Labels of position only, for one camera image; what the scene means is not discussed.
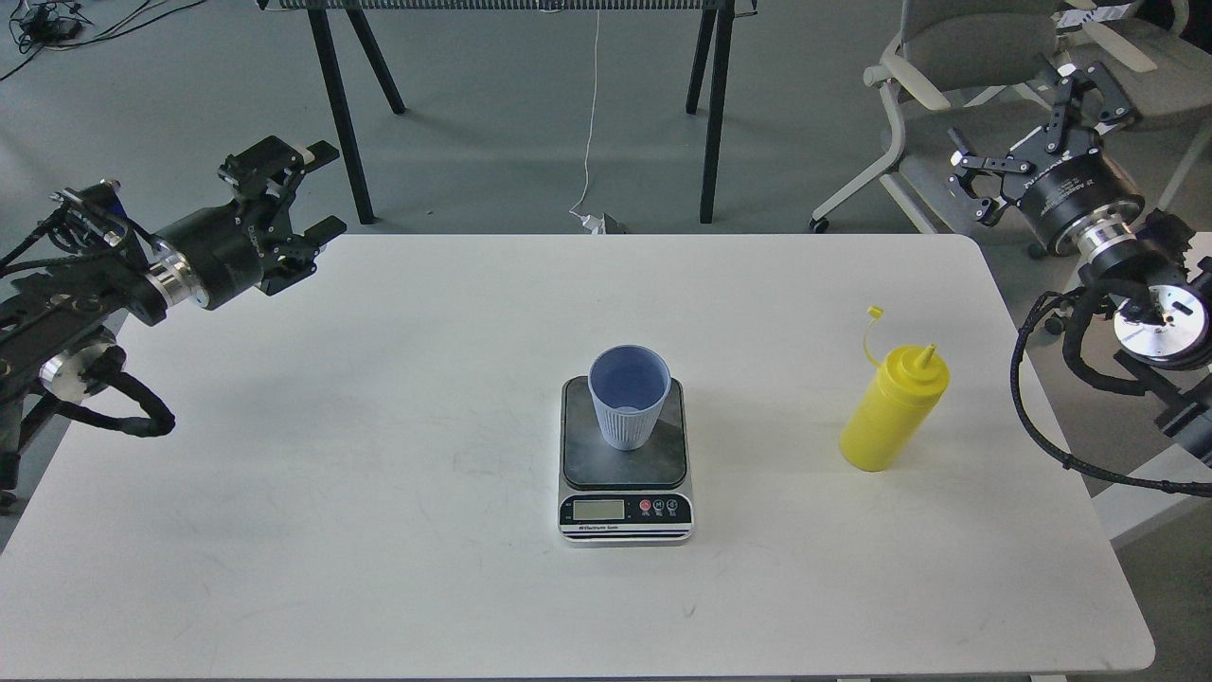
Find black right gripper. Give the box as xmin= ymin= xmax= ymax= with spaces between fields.
xmin=948 ymin=53 xmax=1147 ymax=258

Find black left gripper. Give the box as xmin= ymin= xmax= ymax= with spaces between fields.
xmin=154 ymin=134 xmax=348 ymax=310

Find yellow squeeze bottle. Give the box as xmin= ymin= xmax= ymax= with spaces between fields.
xmin=839 ymin=305 xmax=951 ymax=472

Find blue plastic cup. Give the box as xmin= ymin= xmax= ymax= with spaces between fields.
xmin=587 ymin=345 xmax=671 ymax=452

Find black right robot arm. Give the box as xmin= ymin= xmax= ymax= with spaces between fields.
xmin=948 ymin=62 xmax=1211 ymax=499

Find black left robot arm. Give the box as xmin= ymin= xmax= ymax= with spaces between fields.
xmin=1 ymin=134 xmax=345 ymax=506

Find digital kitchen scale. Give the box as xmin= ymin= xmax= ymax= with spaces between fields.
xmin=558 ymin=376 xmax=694 ymax=548

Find grey office chair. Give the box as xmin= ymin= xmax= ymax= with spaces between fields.
xmin=1054 ymin=1 xmax=1211 ymax=210
xmin=810 ymin=1 xmax=1075 ymax=256

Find black trestle table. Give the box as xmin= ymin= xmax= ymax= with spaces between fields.
xmin=255 ymin=1 xmax=761 ymax=225

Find white side table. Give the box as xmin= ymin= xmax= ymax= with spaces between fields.
xmin=1094 ymin=345 xmax=1211 ymax=548

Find black cable bundle on floor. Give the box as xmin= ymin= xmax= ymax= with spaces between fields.
xmin=0 ymin=0 xmax=215 ymax=86

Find white power cable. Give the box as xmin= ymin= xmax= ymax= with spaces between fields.
xmin=568 ymin=8 xmax=604 ymax=234

